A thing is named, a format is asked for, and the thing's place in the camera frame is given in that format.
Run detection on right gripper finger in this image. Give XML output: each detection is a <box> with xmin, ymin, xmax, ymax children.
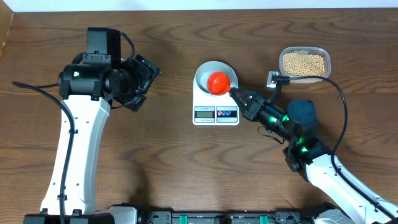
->
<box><xmin>229</xmin><ymin>88</ymin><xmax>257</xmax><ymax>101</ymax></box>
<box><xmin>231</xmin><ymin>93</ymin><xmax>248</xmax><ymax>114</ymax></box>

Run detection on red measuring scoop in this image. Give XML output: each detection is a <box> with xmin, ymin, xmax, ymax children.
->
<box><xmin>206</xmin><ymin>72</ymin><xmax>231</xmax><ymax>96</ymax></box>

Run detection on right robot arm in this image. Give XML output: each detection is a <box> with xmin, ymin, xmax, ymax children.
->
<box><xmin>229</xmin><ymin>88</ymin><xmax>397</xmax><ymax>223</ymax></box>

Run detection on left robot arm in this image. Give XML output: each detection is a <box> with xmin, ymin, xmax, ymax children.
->
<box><xmin>24</xmin><ymin>27</ymin><xmax>161</xmax><ymax>223</ymax></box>

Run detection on white digital kitchen scale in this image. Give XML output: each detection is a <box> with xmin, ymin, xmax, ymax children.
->
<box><xmin>192</xmin><ymin>77</ymin><xmax>239</xmax><ymax>126</ymax></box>

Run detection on grey bowl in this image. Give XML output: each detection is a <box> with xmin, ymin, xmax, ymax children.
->
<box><xmin>195</xmin><ymin>61</ymin><xmax>238</xmax><ymax>95</ymax></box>

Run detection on clear plastic container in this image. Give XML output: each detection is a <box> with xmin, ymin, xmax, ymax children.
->
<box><xmin>279</xmin><ymin>46</ymin><xmax>331</xmax><ymax>84</ymax></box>

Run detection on soybeans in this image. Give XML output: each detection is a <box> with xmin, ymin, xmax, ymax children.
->
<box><xmin>282</xmin><ymin>52</ymin><xmax>326</xmax><ymax>77</ymax></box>

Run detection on black mounting rail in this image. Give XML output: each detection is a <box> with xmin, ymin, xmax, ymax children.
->
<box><xmin>137</xmin><ymin>211</ymin><xmax>314</xmax><ymax>224</ymax></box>

